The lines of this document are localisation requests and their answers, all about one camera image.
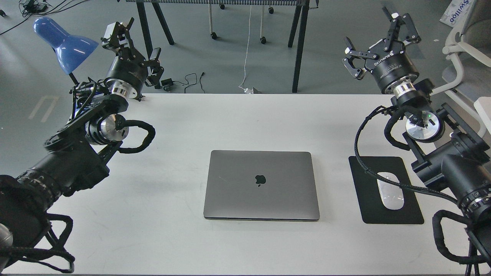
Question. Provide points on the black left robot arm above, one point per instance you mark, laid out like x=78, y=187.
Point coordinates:
x=77, y=155

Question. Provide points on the white rolling cart legs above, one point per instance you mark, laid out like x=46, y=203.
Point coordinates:
x=236, y=22

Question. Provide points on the grey laptop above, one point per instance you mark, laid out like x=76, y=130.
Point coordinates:
x=261, y=185

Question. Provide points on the black background table frame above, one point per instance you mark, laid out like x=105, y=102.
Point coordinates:
x=298, y=28

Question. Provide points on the black mouse pad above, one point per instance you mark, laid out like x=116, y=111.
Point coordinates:
x=373, y=211

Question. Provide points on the blue desk lamp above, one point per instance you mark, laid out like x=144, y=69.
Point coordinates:
x=71, y=50

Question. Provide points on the white office chair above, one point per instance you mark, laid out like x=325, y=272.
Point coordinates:
x=468, y=78

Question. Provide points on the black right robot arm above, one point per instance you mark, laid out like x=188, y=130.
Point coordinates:
x=450, y=155

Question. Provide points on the white computer mouse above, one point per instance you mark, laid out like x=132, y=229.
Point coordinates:
x=391, y=195

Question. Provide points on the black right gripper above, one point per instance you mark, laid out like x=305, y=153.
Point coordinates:
x=393, y=69

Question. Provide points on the white printed box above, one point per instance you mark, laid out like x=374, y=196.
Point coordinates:
x=456, y=10

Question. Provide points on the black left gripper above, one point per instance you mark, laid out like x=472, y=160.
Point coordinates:
x=127, y=76

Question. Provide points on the black power adapter with cable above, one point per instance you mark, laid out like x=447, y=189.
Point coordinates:
x=168, y=83

